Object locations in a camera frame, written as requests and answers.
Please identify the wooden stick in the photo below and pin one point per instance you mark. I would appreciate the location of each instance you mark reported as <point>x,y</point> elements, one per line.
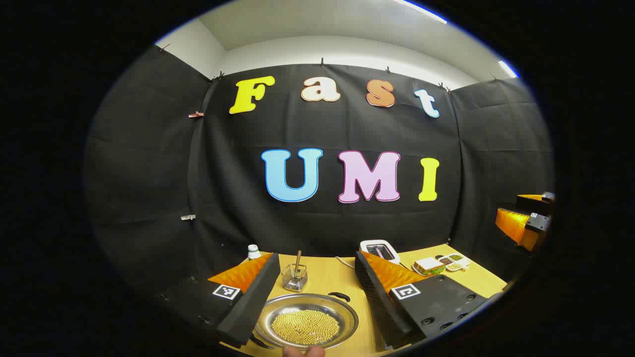
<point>297,260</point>

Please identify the white toaster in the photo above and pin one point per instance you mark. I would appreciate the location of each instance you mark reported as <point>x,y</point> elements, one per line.
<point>379,250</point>

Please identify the white drink bottle green label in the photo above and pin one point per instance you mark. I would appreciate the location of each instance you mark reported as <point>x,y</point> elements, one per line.
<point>253,253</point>

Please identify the white sandwich plate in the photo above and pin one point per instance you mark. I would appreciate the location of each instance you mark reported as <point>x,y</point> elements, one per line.
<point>417,271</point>

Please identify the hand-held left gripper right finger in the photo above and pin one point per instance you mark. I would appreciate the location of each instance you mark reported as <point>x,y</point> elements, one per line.
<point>377,297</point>

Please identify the white divided dish of grains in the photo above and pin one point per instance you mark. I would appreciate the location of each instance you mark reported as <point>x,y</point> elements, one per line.
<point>454,262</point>

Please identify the pile of yellow soybeans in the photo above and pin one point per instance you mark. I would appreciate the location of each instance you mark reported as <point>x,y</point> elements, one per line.
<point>305,327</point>

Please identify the short ceiling light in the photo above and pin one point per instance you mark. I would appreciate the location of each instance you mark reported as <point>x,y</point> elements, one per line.
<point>508,69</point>

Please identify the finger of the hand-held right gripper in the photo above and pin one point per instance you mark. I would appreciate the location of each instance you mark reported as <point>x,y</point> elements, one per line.
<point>533,202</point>
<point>518,225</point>

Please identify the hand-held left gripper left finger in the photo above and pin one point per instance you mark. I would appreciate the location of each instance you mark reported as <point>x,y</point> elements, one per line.
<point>253,297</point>

